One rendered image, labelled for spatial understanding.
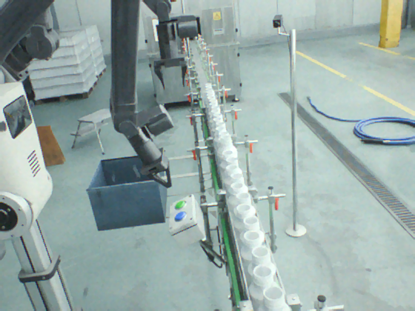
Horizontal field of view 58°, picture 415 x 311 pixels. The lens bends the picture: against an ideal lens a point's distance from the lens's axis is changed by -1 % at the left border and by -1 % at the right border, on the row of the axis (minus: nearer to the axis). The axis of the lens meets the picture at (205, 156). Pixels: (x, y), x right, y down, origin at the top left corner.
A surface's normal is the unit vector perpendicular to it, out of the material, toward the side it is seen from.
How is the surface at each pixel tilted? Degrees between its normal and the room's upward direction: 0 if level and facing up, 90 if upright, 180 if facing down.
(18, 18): 111
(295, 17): 90
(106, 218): 90
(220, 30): 90
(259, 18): 90
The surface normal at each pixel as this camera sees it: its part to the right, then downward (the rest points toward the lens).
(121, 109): 0.28, 0.69
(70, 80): 0.11, 0.40
